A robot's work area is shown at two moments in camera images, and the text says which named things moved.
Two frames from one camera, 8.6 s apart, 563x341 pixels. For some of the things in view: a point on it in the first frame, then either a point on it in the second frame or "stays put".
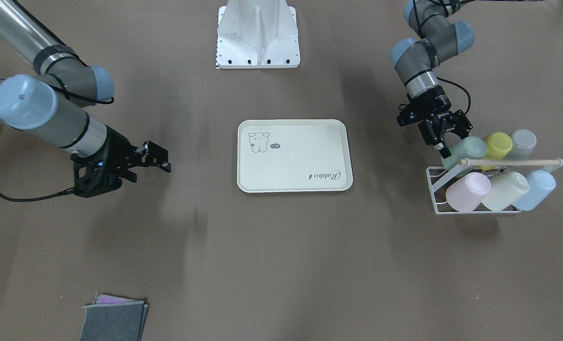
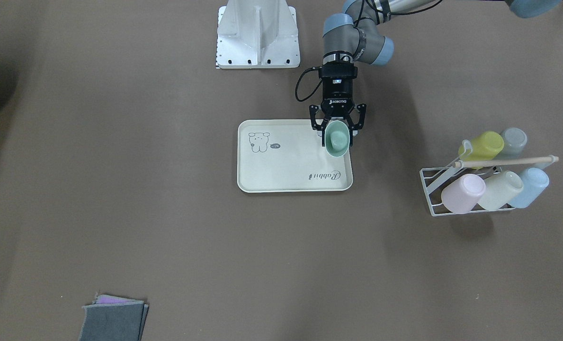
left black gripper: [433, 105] to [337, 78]
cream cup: [504, 190] stays put
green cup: [472, 148] to [337, 137]
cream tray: [294, 156] stays put
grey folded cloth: [111, 318] stays put
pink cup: [466, 194] stays put
